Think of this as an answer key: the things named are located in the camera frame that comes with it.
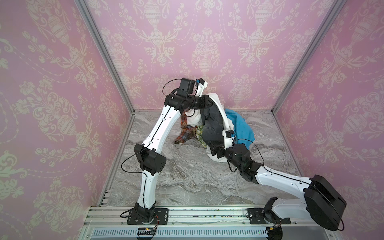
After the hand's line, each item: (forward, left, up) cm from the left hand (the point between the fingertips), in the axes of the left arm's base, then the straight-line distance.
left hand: (213, 103), depth 76 cm
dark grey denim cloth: (-8, 0, -11) cm, 13 cm away
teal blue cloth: (+1, -23, -26) cm, 35 cm away
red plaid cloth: (+7, +15, -34) cm, 37 cm away
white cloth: (+2, +10, -14) cm, 17 cm away
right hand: (-12, -2, -15) cm, 20 cm away
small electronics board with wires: (-52, +32, -39) cm, 72 cm away
